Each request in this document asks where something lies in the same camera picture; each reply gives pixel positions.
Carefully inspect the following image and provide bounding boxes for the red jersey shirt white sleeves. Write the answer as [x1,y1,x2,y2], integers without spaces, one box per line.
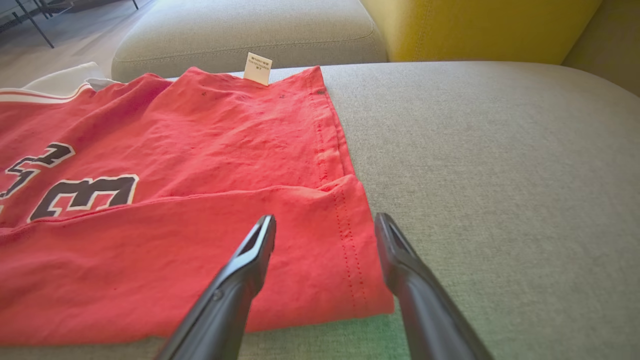
[0,51,396,347]

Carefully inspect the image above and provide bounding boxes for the large grey sofa seat cushion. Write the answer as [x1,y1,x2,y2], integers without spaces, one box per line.
[0,61,640,360]

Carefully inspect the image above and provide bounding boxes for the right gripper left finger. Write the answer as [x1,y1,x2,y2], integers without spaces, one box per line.
[155,215,277,360]

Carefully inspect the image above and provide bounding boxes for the round coffee table black legs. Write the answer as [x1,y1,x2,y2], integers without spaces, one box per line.
[0,0,140,49]

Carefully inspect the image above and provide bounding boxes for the yellow sofa back cushion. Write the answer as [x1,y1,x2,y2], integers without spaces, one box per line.
[360,0,603,66]

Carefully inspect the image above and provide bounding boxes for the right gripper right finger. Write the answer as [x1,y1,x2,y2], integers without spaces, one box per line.
[374,212,495,360]

